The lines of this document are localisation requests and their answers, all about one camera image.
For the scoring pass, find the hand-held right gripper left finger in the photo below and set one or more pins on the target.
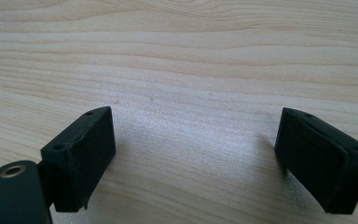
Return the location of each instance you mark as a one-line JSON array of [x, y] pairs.
[[80, 161]]

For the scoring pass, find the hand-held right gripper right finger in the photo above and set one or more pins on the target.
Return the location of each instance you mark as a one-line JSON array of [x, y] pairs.
[[320, 161]]

